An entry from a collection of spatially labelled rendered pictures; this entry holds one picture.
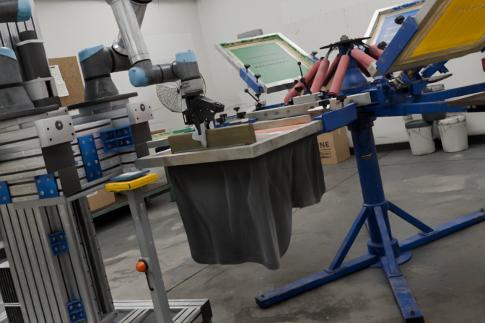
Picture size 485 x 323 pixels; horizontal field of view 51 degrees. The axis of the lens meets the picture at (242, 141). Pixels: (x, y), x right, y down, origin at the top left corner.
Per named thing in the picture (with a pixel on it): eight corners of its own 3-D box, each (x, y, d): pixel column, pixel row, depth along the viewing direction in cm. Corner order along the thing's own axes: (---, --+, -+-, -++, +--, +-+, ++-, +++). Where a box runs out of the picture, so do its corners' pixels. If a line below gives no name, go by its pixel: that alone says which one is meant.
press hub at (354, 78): (405, 273, 276) (361, 28, 262) (341, 269, 300) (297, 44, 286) (427, 246, 307) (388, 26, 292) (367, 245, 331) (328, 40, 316)
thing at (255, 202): (278, 272, 178) (252, 153, 173) (187, 265, 205) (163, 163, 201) (282, 268, 180) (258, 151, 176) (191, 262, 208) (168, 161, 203)
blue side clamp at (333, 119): (326, 131, 199) (323, 114, 199) (315, 133, 203) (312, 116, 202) (357, 118, 223) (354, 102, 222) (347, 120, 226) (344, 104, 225)
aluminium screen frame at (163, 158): (254, 157, 162) (251, 145, 162) (136, 169, 198) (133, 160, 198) (355, 115, 224) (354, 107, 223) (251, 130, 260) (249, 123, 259)
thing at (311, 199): (281, 267, 179) (256, 152, 175) (272, 267, 182) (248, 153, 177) (338, 223, 215) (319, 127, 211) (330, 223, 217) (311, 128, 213)
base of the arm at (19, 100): (-21, 120, 174) (-29, 91, 173) (14, 114, 187) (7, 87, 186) (10, 112, 168) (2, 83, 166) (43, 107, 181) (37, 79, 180)
